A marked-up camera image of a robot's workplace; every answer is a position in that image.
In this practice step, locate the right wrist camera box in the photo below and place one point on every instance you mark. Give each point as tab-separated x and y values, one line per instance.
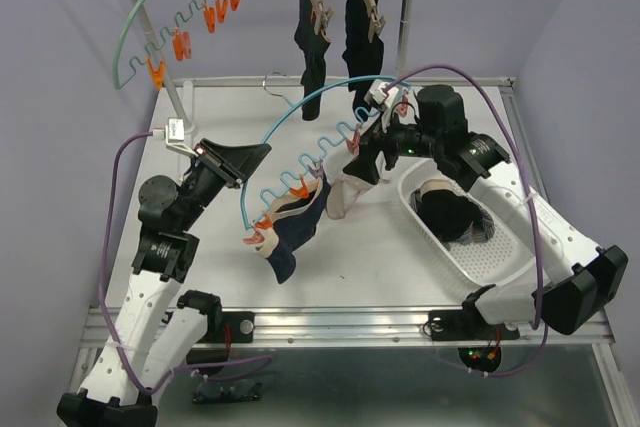
388	101

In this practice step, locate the aluminium mounting rail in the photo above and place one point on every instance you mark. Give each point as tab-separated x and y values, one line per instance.
276	328

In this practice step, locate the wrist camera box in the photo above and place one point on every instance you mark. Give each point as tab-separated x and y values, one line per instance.
173	135
388	101

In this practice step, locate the black shorts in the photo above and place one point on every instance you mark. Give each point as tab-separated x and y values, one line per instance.
362	57
313	46

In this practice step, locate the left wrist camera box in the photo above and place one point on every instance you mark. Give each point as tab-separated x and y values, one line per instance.
173	135

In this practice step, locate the white clothes rack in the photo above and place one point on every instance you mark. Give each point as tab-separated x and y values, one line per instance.
214	12

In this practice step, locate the black underwear beige waistband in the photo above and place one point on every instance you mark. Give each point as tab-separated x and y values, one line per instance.
445	213

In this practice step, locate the left black shorts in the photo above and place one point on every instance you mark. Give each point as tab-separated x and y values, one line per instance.
313	46

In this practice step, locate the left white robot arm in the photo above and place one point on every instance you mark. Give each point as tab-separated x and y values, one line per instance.
158	323

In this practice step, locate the right black shorts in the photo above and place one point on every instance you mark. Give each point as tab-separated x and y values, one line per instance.
362	57

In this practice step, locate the black eyeglasses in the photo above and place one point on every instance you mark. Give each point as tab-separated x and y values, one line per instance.
214	393

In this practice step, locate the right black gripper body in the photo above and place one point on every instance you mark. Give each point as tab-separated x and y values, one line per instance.
406	140

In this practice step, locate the white perforated plastic basket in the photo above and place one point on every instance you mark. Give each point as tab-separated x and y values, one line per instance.
506	261

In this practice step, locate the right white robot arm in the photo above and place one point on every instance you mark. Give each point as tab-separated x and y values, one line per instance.
556	275

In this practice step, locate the grey striped underwear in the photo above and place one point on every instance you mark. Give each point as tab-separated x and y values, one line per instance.
479	232

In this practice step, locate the navy underwear beige waistband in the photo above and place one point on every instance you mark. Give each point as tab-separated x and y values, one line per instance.
289	223

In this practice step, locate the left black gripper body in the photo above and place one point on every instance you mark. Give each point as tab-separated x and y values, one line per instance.
207	179

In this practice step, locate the pink plastic bag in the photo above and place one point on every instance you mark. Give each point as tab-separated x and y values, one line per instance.
345	190

